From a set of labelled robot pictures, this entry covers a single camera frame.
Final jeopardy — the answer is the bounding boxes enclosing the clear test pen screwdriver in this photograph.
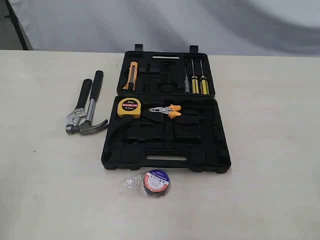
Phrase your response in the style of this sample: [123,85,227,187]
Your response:
[184,66,190,93]

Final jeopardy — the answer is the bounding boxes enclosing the black metal stand pole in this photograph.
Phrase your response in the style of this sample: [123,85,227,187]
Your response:
[3,0,31,51]

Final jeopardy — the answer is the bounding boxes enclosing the orange handled pliers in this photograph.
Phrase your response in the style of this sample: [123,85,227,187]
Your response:
[148,104,182,119]

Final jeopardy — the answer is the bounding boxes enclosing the yellow black screwdriver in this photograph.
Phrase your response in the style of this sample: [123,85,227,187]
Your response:
[200,60,210,95]
[191,59,200,94]

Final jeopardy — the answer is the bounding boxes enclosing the yellow black screwdriver right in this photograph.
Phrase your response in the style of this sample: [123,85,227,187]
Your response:
[200,60,210,95]

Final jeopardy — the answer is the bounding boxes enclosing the orange utility knife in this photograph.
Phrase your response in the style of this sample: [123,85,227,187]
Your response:
[123,61,138,91]

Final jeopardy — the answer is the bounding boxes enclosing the yellow tape measure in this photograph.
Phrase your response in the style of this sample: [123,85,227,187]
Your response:
[117,97,142,119]

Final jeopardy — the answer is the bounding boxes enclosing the black electrical tape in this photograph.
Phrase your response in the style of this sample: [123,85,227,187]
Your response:
[121,169,172,198]

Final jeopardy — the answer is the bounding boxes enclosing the adjustable wrench black handle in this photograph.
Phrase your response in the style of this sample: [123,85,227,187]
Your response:
[66,78,92,126]

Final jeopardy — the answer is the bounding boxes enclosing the black plastic tool case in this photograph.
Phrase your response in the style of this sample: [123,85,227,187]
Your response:
[101,44,231,174]

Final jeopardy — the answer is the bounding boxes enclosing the yellow black screwdriver left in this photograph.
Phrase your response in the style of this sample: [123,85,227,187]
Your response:
[191,59,200,94]

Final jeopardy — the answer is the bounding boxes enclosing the claw hammer black handle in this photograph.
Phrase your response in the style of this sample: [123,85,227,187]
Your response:
[65,70,108,136]

